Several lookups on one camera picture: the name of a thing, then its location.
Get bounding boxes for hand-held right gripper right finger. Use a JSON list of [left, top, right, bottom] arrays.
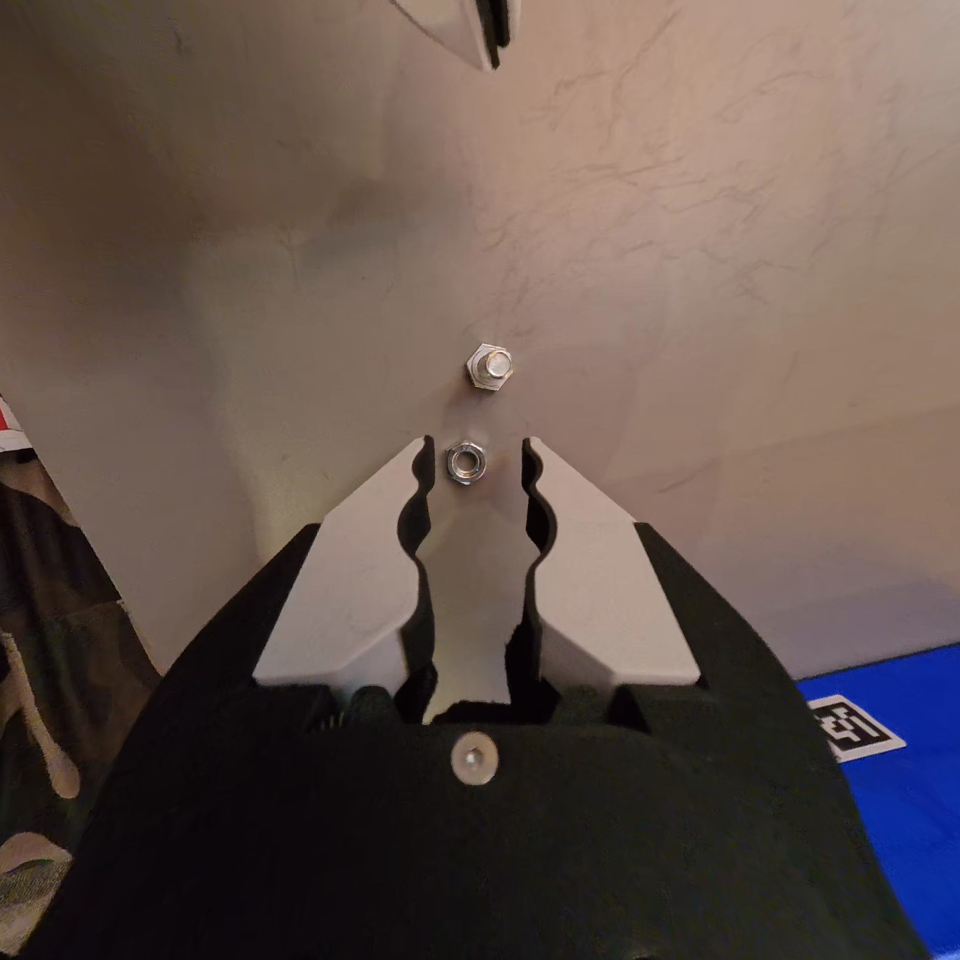
[[521, 436, 702, 710]]

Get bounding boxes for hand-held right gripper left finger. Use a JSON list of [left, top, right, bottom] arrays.
[[253, 435, 436, 710]]

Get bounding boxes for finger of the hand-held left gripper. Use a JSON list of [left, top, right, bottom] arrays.
[[487, 0, 524, 50], [390, 0, 502, 72]]

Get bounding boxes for steel hex nut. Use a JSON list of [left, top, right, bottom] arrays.
[[446, 441, 489, 487]]

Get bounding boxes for steel hex bolt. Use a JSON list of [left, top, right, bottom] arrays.
[[465, 341, 517, 393]]

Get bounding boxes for blue storage bin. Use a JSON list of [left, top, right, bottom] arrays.
[[795, 643, 960, 960]]

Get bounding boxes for person's camouflage pants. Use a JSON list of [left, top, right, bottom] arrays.
[[0, 450, 162, 960]]

